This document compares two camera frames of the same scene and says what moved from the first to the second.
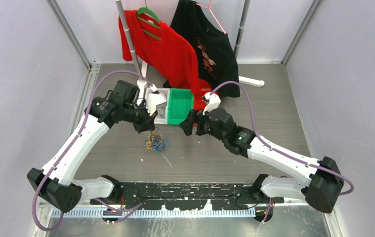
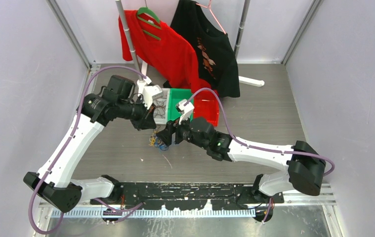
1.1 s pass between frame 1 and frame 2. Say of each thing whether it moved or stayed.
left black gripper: stayed
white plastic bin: stayed
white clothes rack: stayed
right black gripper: moved
